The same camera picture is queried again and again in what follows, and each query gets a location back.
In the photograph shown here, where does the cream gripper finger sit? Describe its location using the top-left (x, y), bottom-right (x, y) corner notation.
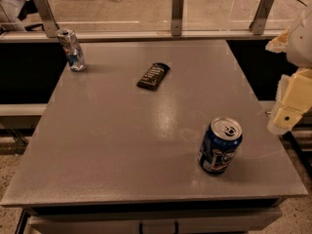
top-left (267, 68), bottom-right (312, 135)
top-left (265, 28), bottom-right (290, 54)

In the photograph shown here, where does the blue pepsi can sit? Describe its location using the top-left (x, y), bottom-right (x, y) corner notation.
top-left (199, 116), bottom-right (243, 174)

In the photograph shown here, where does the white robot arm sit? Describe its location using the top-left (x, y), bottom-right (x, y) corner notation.
top-left (265, 4), bottom-right (312, 135)

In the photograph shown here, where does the black rxbar chocolate bar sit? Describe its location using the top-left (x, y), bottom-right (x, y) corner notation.
top-left (136, 62), bottom-right (170, 91)

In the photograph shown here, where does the silver red bull can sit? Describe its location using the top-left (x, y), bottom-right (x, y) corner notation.
top-left (57, 28), bottom-right (86, 72)

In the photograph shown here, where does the right metal bracket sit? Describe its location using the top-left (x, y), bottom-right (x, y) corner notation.
top-left (249, 0), bottom-right (275, 35)

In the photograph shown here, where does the metal bracket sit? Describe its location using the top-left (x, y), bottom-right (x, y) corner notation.
top-left (171, 0), bottom-right (184, 37)
top-left (249, 0), bottom-right (275, 35)
top-left (33, 0), bottom-right (59, 38)

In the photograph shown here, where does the middle metal bracket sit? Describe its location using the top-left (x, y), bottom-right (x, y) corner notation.
top-left (171, 0), bottom-right (184, 37)

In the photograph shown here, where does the left metal bracket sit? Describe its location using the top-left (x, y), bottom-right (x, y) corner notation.
top-left (33, 0), bottom-right (59, 38)

